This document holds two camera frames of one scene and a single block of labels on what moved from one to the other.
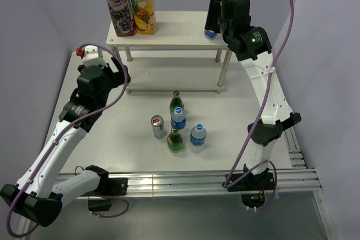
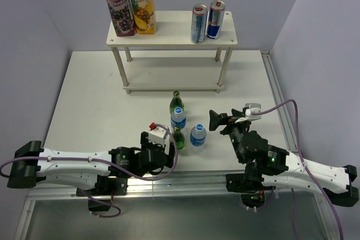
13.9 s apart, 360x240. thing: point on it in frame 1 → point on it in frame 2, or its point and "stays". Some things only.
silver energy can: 157,123 → 198,24
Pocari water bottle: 178,120 stays
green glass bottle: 176,102 stays
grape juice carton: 120,3 stays
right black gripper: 215,8 → 215,120
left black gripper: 116,77 → 145,143
